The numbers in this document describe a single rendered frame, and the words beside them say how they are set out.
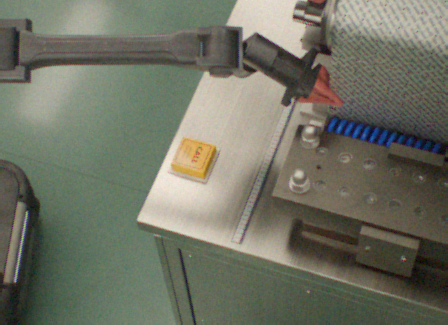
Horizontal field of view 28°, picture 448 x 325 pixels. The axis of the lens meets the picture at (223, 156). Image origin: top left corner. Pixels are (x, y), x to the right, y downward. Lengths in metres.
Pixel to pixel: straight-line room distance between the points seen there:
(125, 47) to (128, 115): 1.42
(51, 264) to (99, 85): 0.67
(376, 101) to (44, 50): 0.59
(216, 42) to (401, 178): 0.40
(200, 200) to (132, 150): 1.19
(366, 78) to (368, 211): 0.23
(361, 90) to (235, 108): 0.35
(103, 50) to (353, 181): 0.49
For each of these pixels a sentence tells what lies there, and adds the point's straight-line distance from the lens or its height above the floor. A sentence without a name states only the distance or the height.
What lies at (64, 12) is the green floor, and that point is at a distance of 3.32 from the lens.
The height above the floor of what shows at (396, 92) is 1.14.
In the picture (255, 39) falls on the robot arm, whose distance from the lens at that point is 1.58.
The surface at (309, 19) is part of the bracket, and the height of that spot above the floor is 1.18.
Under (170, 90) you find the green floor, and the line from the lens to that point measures 3.03.
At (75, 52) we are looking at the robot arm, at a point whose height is 1.20.
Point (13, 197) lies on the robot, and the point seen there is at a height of 0.24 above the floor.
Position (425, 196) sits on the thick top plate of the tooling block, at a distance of 1.61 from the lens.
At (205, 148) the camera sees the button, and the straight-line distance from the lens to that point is 1.77.
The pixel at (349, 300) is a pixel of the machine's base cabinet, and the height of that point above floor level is 0.82.
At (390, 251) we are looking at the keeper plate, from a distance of 1.60.
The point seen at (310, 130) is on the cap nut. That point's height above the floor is 1.07.
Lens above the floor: 2.40
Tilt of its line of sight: 57 degrees down
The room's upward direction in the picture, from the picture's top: 6 degrees counter-clockwise
